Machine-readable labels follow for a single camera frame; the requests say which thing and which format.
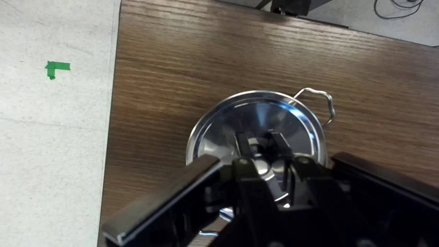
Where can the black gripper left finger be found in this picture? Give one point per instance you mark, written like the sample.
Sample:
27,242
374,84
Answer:
251,192

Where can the silver metal bowl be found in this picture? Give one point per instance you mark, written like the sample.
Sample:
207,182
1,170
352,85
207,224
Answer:
260,118

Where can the brown wooden desk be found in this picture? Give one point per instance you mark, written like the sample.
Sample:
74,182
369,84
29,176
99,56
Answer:
206,69

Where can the green floor tape mark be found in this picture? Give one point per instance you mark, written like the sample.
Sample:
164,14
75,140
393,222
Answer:
55,69

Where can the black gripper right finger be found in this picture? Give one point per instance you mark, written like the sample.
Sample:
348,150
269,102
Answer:
303,192

